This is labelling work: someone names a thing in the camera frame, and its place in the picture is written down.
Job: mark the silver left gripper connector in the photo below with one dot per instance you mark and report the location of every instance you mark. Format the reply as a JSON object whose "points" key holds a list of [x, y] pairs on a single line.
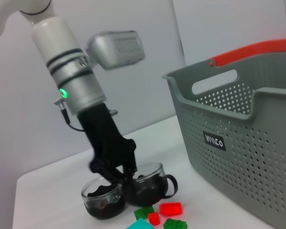
{"points": [[60, 103]]}

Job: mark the flat green brick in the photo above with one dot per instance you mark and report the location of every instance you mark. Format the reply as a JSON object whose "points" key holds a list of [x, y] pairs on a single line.
{"points": [[175, 224]]}

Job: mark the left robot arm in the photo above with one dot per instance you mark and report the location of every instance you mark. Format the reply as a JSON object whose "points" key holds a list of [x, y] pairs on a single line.
{"points": [[62, 59]]}

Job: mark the glass teacup with black holder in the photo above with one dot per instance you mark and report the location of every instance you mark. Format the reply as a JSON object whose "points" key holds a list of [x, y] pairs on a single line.
{"points": [[102, 207], [147, 193]]}

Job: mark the large bright red brick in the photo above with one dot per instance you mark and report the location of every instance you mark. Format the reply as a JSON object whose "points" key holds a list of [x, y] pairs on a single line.
{"points": [[170, 208]]}

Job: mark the grey-green perforated storage bin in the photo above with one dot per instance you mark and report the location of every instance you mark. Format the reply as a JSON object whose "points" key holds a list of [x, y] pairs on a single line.
{"points": [[252, 167]]}

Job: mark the long green brick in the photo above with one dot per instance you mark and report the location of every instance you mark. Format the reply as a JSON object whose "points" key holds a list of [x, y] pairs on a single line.
{"points": [[144, 212]]}

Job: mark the small bright red brick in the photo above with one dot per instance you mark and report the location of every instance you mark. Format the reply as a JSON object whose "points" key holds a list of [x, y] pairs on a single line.
{"points": [[154, 218]]}

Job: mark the cyan square plate brick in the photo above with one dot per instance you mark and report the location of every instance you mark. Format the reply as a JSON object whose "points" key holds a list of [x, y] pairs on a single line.
{"points": [[140, 225]]}

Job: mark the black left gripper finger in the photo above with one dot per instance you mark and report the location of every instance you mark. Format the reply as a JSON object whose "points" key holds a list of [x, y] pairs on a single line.
{"points": [[130, 175], [109, 175]]}

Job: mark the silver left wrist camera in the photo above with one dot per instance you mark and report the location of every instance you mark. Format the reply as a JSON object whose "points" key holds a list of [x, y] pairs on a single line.
{"points": [[116, 50]]}

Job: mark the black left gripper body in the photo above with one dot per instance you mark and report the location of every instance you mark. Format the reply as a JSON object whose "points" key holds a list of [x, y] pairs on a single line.
{"points": [[107, 138]]}

